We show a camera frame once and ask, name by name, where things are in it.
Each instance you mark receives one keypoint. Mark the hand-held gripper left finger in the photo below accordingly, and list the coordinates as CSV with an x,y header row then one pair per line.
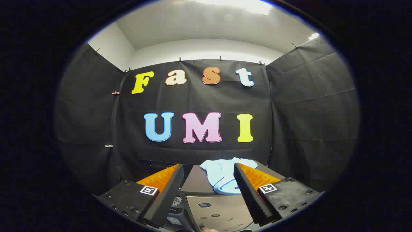
x,y
169,196

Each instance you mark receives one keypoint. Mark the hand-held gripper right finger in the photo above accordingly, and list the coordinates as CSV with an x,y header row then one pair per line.
x,y
249,196

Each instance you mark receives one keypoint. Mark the dark grey washing machine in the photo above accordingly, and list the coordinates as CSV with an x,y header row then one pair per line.
x,y
175,213

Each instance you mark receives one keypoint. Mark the light blue garment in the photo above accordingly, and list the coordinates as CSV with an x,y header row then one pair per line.
x,y
222,177

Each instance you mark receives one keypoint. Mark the black backdrop cloth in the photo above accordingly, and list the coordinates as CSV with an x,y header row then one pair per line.
x,y
199,100

